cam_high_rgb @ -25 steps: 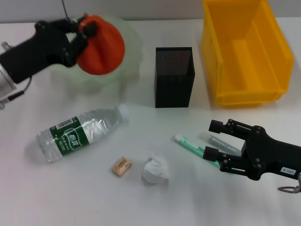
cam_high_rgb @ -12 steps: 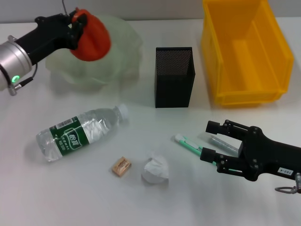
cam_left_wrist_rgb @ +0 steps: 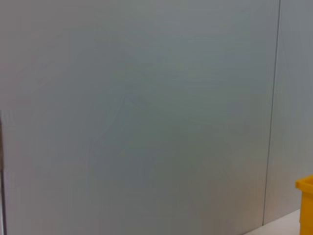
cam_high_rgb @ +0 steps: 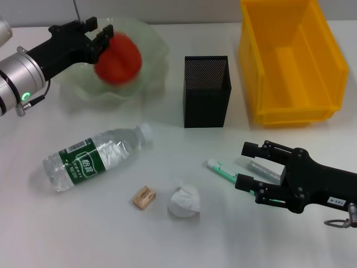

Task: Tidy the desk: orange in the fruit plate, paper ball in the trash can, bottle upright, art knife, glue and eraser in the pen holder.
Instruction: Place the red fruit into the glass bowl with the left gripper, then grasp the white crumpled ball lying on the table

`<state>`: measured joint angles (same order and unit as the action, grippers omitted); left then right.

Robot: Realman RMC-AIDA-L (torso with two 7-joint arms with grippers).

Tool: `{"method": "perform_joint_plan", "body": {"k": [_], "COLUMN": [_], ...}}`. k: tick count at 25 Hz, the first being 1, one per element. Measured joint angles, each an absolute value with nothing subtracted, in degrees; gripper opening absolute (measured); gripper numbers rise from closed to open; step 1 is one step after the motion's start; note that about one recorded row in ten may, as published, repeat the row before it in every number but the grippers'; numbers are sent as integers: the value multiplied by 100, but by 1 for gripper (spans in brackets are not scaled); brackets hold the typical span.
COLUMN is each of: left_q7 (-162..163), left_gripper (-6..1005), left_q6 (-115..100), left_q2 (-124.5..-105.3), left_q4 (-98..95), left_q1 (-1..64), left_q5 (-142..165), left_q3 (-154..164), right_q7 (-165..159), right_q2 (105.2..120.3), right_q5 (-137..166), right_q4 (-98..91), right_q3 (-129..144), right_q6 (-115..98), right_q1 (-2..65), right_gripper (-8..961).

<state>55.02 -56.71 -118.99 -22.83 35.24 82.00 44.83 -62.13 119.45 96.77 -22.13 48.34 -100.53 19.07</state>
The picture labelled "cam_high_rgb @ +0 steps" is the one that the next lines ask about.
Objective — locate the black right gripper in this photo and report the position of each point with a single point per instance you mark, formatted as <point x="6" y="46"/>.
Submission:
<point x="315" y="184"/>

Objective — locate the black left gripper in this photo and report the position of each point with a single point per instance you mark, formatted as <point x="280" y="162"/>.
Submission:
<point x="67" y="47"/>

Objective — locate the orange knitted toy fruit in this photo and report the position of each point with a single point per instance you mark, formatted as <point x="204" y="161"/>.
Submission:
<point x="120" y="61"/>

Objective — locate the white paper ball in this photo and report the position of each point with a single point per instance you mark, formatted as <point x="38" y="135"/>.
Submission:
<point x="184" y="201"/>

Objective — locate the clear water bottle green label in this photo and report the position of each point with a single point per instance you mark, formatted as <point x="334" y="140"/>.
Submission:
<point x="111" y="150"/>

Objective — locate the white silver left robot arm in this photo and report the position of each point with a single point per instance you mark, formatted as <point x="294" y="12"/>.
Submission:
<point x="19" y="72"/>

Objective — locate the grey pen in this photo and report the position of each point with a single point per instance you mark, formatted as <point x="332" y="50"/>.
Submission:
<point x="259" y="169"/>

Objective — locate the mint green utility knife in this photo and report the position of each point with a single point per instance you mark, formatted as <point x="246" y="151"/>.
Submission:
<point x="223" y="170"/>

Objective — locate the wavy green glass fruit plate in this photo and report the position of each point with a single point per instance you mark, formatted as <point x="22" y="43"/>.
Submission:
<point x="153" y="47"/>

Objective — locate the black mesh pen holder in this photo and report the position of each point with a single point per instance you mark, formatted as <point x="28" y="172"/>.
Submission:
<point x="205" y="106"/>

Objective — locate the yellow plastic storage bin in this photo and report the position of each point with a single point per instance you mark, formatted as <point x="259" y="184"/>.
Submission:
<point x="293" y="69"/>

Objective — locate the small wooden block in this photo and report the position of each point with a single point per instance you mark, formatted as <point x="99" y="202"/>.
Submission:
<point x="143" y="197"/>

